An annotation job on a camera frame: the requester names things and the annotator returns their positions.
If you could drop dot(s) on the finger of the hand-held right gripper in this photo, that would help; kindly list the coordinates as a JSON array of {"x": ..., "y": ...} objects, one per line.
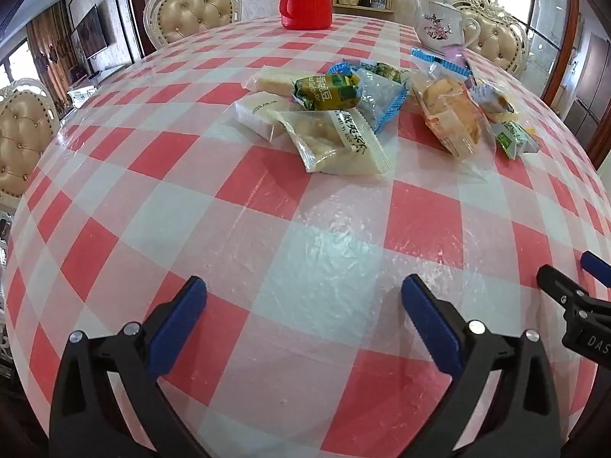
[
  {"x": 556, "y": 281},
  {"x": 594, "y": 265}
]

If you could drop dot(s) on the brown wooden door frame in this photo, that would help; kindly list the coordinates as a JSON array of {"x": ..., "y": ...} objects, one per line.
[{"x": 131, "y": 9}]

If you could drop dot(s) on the television cabinet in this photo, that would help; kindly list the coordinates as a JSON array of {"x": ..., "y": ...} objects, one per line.
[{"x": 90, "y": 83}]

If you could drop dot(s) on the purple snack packet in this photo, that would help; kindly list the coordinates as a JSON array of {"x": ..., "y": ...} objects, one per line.
[{"x": 456, "y": 55}]

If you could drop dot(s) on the white frosted snack packet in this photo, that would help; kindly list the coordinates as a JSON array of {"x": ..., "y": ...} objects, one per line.
[{"x": 255, "y": 114}]

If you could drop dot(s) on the white floral teapot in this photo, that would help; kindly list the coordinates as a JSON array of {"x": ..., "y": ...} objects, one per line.
[{"x": 439, "y": 28}]

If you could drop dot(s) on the dark wooden cabinet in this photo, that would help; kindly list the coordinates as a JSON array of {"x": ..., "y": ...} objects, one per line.
[{"x": 592, "y": 81}]

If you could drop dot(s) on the red white checked tablecloth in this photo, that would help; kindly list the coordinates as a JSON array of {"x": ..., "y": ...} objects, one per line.
[{"x": 286, "y": 229}]

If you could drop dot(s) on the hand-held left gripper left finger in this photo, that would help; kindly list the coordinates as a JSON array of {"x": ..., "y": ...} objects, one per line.
[{"x": 176, "y": 324}]

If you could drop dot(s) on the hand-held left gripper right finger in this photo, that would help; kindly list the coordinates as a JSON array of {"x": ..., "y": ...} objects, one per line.
[{"x": 429, "y": 324}]

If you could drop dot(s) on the small green snack packet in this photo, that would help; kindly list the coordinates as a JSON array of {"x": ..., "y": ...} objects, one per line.
[
  {"x": 513, "y": 140},
  {"x": 389, "y": 72}
]

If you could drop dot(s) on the pale yellow cake packet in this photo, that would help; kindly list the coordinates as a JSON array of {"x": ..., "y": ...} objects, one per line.
[{"x": 272, "y": 80}]

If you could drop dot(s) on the brown curtain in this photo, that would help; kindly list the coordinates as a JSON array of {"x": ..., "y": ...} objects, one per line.
[{"x": 45, "y": 52}]

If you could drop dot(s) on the beige tufted ornate chair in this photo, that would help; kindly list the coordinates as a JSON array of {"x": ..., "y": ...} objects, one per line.
[
  {"x": 191, "y": 14},
  {"x": 501, "y": 38},
  {"x": 24, "y": 138}
]

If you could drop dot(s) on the blue-edged clear snack packet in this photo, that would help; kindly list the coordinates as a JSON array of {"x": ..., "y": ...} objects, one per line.
[
  {"x": 377, "y": 100},
  {"x": 439, "y": 64}
]

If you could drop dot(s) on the flat screen television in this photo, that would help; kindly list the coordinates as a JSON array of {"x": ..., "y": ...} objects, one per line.
[{"x": 90, "y": 33}]

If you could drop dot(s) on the clear packet with beige cake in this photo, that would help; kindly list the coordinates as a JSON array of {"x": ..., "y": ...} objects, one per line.
[{"x": 334, "y": 145}]

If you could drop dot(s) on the wood framed glass door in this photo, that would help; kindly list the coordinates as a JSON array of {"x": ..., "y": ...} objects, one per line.
[{"x": 549, "y": 9}]

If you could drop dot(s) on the green yellow snack packet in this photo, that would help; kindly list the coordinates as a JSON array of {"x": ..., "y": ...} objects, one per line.
[{"x": 324, "y": 90}]

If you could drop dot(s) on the clear packet with orange bread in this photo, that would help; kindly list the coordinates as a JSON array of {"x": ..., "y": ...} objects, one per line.
[{"x": 451, "y": 114}]

